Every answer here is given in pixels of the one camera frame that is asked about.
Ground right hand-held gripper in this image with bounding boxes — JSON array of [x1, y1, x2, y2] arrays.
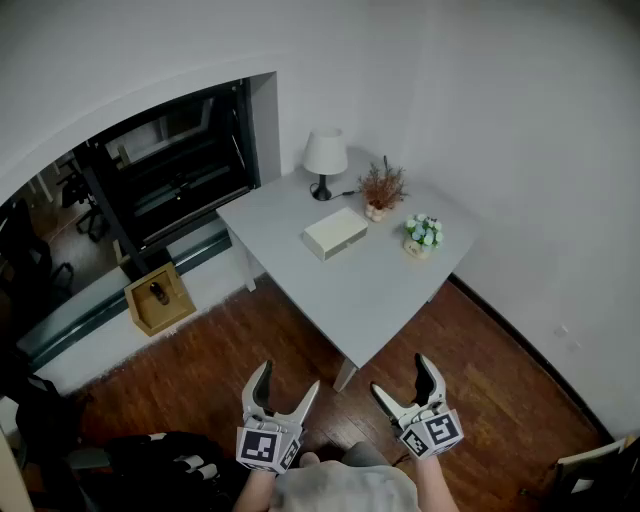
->
[[370, 353, 464, 460]]

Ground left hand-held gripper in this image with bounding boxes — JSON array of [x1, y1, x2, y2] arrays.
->
[[236, 359, 321, 476]]

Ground grey box drawer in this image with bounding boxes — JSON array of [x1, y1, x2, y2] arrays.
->
[[321, 225, 370, 263]]

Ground person's left forearm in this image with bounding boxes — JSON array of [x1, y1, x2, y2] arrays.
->
[[232, 467, 279, 512]]

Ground person's right forearm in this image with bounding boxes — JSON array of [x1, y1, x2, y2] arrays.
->
[[413, 452, 460, 512]]

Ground grey table leg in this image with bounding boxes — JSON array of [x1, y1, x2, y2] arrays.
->
[[331, 358, 359, 393], [233, 233, 258, 293]]

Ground person's light shirt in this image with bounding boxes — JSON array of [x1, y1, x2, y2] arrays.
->
[[272, 439, 422, 512]]

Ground black bag with white stripes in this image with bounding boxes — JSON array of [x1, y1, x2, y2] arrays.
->
[[102, 430, 242, 512]]

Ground open wooden box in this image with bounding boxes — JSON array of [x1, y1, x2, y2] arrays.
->
[[123, 261, 198, 338]]

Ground blue white flower pot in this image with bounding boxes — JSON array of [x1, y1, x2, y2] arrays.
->
[[402, 213, 445, 259]]

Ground white drawer box shell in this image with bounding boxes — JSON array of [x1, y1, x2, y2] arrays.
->
[[302, 206, 370, 263]]

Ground black chair with pale board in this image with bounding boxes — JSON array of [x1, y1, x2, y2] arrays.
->
[[519, 433, 640, 512]]

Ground dried brown plant in vase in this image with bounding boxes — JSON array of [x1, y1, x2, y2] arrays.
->
[[356, 154, 409, 223]]

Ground black backpack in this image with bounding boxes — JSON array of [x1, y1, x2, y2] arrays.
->
[[0, 349, 90, 464]]

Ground white shade table lamp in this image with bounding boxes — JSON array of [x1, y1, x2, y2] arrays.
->
[[302, 127, 349, 202]]

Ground black office chair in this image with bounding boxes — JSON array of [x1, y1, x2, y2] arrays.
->
[[0, 197, 75, 314], [57, 167, 112, 245]]

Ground black lamp cable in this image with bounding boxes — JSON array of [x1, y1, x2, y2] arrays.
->
[[309, 182, 359, 201]]

